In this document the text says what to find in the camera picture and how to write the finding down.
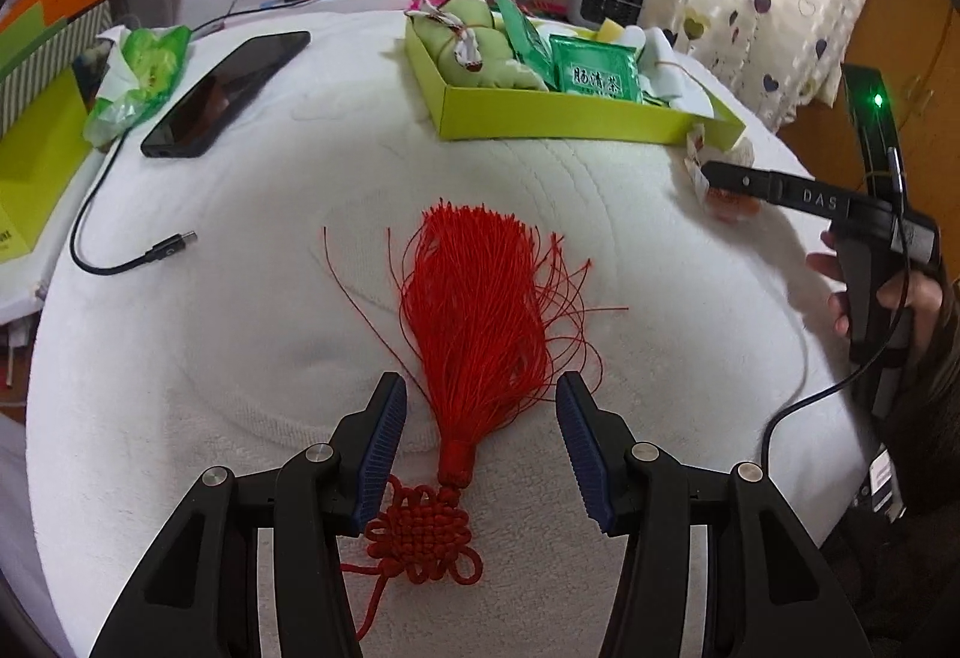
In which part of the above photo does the person's right hand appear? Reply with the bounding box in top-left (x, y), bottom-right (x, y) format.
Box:
top-left (806, 230), bottom-right (947, 348)

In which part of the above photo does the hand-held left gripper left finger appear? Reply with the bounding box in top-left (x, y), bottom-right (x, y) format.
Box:
top-left (90, 370), bottom-right (410, 658)

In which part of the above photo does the white side table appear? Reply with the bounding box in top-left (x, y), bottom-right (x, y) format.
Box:
top-left (0, 238), bottom-right (57, 336)

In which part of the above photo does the black smartphone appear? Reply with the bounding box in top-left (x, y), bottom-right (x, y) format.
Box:
top-left (141, 31), bottom-right (312, 160)

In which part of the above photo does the lime green shallow box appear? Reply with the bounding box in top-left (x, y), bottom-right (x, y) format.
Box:
top-left (405, 5), bottom-right (747, 152)

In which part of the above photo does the green cloth bundle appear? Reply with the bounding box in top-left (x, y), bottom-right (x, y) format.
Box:
top-left (409, 0), bottom-right (552, 92)

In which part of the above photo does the black usb cable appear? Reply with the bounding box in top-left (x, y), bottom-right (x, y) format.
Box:
top-left (70, 1), bottom-right (260, 274)

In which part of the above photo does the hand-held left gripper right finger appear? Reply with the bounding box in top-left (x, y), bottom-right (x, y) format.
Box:
top-left (555, 370), bottom-right (875, 658)

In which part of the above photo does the person's right forearm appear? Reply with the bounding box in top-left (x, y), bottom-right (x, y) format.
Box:
top-left (877, 298), bottom-right (960, 516)

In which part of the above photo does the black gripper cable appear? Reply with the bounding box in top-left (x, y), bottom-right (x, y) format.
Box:
top-left (761, 253), bottom-right (912, 479)

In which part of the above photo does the small red snack packet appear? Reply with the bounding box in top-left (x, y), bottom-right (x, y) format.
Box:
top-left (684, 128), bottom-right (760, 222)

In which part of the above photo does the green tissue packet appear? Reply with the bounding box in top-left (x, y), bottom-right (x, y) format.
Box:
top-left (81, 23), bottom-right (192, 150)

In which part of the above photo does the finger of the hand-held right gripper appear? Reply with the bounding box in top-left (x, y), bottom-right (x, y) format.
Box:
top-left (703, 161), bottom-right (781, 203)

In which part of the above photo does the green tea packet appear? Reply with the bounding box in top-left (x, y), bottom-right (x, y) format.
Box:
top-left (491, 0), bottom-right (560, 92)
top-left (550, 34), bottom-right (644, 102)

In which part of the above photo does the white cloth bundle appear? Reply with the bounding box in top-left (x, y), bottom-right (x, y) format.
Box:
top-left (626, 23), bottom-right (713, 119)

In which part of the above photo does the red knot tassel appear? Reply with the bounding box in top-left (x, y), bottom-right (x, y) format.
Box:
top-left (324, 199), bottom-right (629, 644)

